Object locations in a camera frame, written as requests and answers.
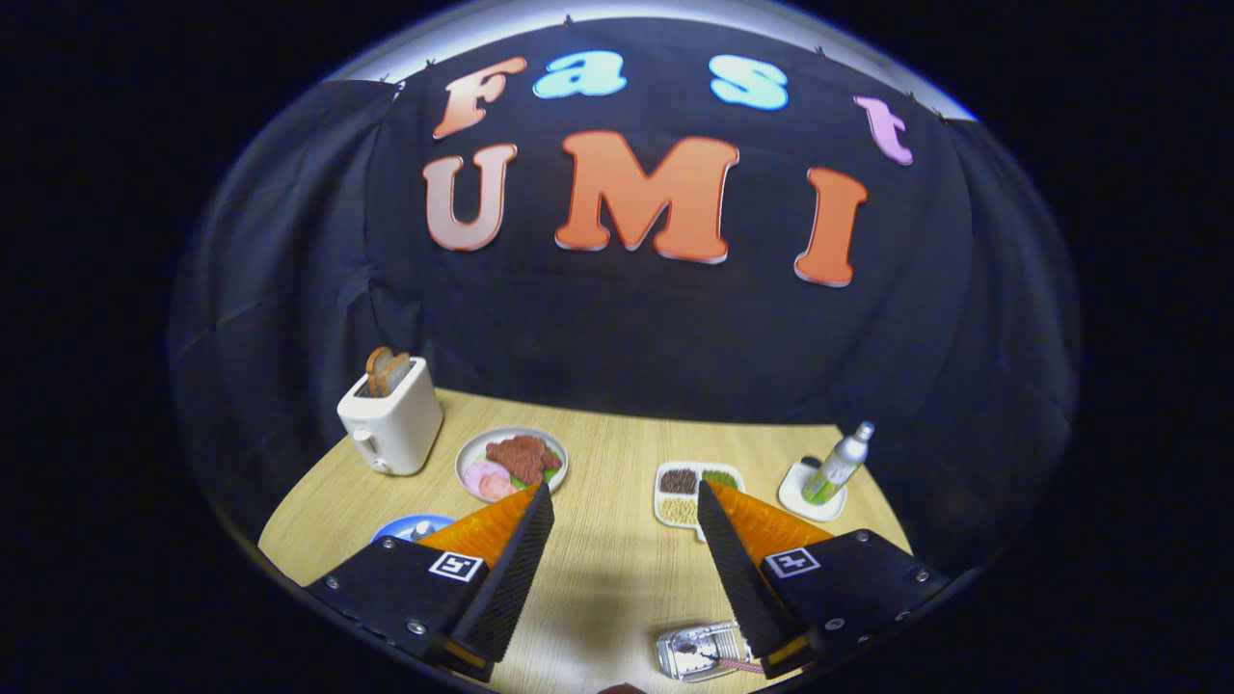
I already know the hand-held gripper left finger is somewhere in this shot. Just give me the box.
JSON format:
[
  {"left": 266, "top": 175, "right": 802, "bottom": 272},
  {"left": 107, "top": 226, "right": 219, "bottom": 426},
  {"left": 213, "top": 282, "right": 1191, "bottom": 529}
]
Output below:
[{"left": 304, "top": 480, "right": 557, "bottom": 683}]

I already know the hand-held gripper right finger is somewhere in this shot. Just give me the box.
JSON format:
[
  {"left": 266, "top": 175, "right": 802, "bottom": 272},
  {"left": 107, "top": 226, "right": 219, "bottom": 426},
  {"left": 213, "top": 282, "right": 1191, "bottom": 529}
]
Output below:
[{"left": 695, "top": 478, "right": 952, "bottom": 680}]

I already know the small white dish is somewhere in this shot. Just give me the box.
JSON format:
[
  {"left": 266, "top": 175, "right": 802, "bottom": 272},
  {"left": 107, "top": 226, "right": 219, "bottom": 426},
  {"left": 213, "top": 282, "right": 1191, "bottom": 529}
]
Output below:
[{"left": 777, "top": 460, "right": 849, "bottom": 523}]

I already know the white divided bean dish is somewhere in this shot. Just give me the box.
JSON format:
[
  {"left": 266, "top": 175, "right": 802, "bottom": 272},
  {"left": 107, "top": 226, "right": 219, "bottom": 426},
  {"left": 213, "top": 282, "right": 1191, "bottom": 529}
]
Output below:
[{"left": 654, "top": 461, "right": 746, "bottom": 541}]

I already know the brown steak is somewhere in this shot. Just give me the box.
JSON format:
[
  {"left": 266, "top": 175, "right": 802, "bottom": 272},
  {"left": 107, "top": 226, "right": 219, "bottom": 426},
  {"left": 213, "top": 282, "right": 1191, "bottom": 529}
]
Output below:
[{"left": 485, "top": 436, "right": 550, "bottom": 483}]

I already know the white plate with food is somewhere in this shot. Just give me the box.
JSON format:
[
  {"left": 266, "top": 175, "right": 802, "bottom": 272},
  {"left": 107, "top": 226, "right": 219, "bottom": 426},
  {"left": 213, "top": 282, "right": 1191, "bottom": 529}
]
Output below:
[{"left": 455, "top": 427, "right": 570, "bottom": 505}]

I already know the blue plate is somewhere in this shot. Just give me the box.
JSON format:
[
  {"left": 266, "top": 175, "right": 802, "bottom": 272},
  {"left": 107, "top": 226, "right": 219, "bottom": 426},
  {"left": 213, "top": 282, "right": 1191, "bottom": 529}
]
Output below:
[{"left": 371, "top": 514, "right": 459, "bottom": 545}]

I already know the green spray bottle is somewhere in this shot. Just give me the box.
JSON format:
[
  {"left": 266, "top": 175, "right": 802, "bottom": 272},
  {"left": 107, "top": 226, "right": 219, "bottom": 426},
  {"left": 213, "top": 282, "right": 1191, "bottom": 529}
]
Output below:
[{"left": 802, "top": 421, "right": 876, "bottom": 505}]

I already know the white toaster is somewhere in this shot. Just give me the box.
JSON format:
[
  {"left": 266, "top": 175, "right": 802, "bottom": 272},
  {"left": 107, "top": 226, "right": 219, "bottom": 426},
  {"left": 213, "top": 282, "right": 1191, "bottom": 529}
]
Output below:
[{"left": 336, "top": 357, "right": 444, "bottom": 477}]

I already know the metal wire rack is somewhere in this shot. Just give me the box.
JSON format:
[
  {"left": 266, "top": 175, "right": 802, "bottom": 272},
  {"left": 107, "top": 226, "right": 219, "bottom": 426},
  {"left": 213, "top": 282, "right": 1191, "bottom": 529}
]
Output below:
[{"left": 656, "top": 620, "right": 768, "bottom": 683}]

